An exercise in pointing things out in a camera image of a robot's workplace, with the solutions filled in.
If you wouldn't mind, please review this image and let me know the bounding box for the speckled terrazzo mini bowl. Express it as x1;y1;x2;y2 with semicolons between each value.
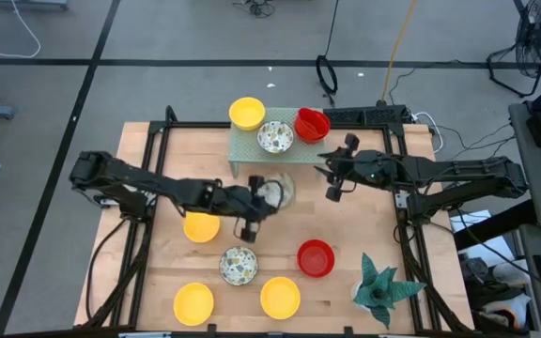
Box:
256;120;296;155
255;171;297;213
218;245;259;287

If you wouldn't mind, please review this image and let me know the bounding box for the red mini bowl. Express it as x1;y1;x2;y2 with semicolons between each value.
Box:
296;238;336;279
294;107;332;145
298;109;332;140

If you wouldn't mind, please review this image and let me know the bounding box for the green fake plant white pot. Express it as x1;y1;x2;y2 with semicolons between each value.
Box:
349;252;427;330

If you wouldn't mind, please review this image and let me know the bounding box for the hanging yellow cable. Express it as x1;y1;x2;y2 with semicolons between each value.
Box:
380;0;417;103

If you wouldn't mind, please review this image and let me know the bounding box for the tangled black cable bundle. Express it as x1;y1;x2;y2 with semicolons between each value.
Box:
231;0;277;20

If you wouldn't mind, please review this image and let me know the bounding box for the black floor fan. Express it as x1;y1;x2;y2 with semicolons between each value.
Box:
486;0;541;99

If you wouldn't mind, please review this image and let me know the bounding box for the black aluminium table frame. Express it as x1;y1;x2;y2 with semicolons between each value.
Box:
73;105;476;337

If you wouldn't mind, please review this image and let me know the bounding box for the white floor cable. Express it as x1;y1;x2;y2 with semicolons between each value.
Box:
0;0;42;60

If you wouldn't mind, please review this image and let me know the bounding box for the hanging black cable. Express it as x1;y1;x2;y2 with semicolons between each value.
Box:
324;0;342;58

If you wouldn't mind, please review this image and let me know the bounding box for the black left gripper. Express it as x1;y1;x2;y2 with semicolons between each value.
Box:
211;176;282;243

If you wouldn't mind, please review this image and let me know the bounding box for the coiled black floor cable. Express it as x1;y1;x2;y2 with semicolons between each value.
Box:
315;54;339;108

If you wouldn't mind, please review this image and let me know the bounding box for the green perforated metal shelf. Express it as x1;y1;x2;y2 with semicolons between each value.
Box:
227;107;329;178

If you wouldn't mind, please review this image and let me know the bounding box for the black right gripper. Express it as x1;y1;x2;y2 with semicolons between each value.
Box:
313;132;396;203

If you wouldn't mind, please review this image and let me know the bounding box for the black power strip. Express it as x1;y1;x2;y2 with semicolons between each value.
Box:
321;104;409;127

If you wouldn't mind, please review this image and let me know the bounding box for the white power cable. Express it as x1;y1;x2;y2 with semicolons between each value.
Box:
410;111;446;155

